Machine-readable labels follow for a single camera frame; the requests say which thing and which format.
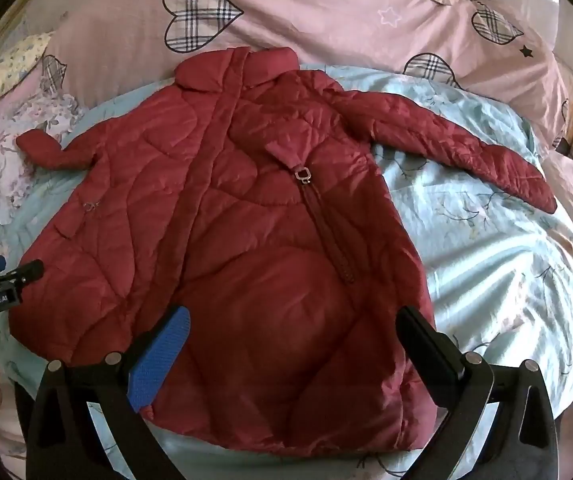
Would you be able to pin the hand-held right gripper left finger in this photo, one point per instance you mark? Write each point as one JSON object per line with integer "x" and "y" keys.
{"x": 161, "y": 355}

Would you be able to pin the light blue floral bed sheet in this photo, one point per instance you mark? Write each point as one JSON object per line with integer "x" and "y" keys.
{"x": 491, "y": 270}

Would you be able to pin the yellow floral pillow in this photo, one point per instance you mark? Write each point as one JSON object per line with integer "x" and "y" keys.
{"x": 1, "y": 70}

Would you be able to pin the red quilted jacket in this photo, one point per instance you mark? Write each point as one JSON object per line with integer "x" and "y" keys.
{"x": 266, "y": 260}

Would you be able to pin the white floral cloth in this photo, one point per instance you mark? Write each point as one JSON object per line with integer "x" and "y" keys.
{"x": 6, "y": 160}

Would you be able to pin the pink plaid-heart duvet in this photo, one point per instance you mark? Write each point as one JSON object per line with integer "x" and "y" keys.
{"x": 316, "y": 15}

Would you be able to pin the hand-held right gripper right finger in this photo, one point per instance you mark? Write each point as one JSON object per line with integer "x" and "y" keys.
{"x": 429, "y": 355}

